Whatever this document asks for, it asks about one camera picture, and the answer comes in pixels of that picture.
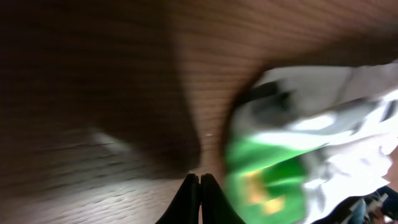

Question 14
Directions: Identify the white Mr Robot t-shirt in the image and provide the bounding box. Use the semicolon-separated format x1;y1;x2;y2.
225;62;397;223

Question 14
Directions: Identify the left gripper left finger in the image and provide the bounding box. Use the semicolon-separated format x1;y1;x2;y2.
156;174;201;224

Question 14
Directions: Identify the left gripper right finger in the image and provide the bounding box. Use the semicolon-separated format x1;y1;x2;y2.
200;174;244;224

